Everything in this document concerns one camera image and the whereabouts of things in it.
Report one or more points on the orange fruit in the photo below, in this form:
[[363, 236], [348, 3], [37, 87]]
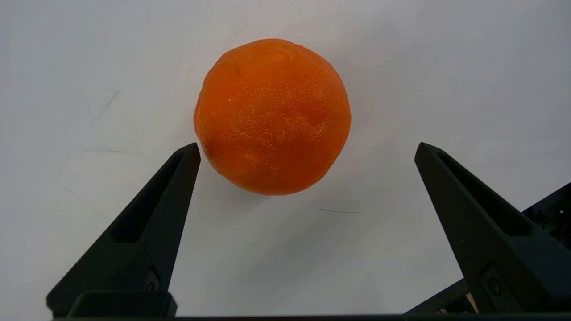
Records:
[[272, 116]]

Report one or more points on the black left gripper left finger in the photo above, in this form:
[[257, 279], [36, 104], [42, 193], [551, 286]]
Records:
[[147, 232]]

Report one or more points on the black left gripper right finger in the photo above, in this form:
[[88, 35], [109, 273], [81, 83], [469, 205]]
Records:
[[486, 232]]

